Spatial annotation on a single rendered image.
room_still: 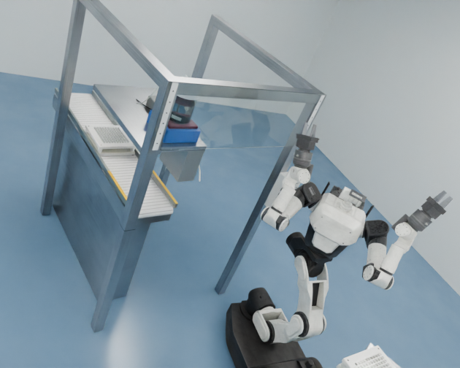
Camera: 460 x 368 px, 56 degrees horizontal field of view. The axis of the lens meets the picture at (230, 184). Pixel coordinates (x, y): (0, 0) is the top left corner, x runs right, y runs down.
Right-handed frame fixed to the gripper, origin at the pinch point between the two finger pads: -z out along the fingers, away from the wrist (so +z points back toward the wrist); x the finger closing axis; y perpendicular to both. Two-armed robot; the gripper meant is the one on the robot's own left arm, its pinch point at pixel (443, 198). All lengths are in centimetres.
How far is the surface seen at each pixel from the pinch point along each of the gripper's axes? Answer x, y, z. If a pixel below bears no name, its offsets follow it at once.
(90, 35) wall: 157, 382, 121
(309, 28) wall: -67, 457, -62
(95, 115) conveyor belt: 129, 142, 113
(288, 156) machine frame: 35, 73, 41
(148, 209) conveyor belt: 88, 51, 109
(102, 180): 111, 77, 121
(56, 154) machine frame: 134, 137, 151
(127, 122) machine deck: 125, 55, 76
